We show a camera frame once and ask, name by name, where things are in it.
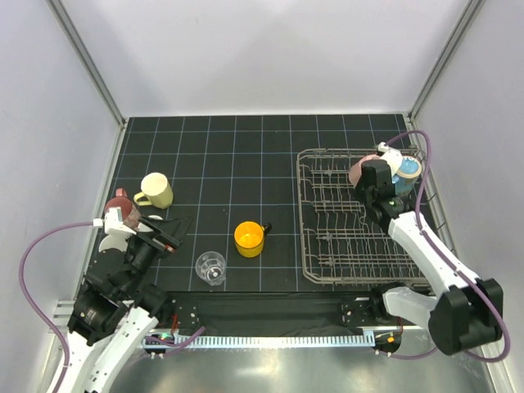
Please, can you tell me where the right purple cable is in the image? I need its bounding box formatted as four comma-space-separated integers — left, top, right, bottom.
384, 130, 512, 362

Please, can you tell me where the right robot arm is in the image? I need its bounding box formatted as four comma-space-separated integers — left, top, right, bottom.
352, 156, 510, 359

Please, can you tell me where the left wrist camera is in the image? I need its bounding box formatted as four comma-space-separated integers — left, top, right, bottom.
92, 207, 137, 237

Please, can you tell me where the grey wire dish rack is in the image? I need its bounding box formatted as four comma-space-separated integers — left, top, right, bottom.
295, 147, 460, 287

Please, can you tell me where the white slotted cable duct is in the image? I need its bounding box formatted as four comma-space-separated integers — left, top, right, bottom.
141, 332, 376, 350

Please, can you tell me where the cream yellow faceted mug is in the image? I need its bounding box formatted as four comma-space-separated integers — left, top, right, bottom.
133, 172, 174, 209

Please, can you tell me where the purple cable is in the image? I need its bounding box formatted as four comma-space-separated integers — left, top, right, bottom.
384, 130, 512, 362
19, 220, 206, 393

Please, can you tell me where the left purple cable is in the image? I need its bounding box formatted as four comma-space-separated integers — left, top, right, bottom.
19, 220, 206, 393

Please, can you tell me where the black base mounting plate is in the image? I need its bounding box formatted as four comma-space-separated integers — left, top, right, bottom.
156, 291, 413, 337

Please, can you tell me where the white mug blue handle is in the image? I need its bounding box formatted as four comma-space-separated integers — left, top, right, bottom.
98, 234, 129, 253

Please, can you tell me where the blue butterfly mug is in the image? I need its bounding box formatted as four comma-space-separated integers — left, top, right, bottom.
392, 156, 422, 196

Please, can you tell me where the yellow mug black handle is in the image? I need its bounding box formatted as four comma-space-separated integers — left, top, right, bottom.
233, 221, 273, 258

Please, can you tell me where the clear glass tumbler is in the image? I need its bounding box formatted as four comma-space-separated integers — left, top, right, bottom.
195, 251, 226, 286

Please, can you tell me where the pink faceted mug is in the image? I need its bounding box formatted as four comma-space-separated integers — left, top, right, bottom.
348, 154, 379, 187

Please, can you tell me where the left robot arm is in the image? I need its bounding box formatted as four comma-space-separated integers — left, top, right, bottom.
48, 216, 192, 392

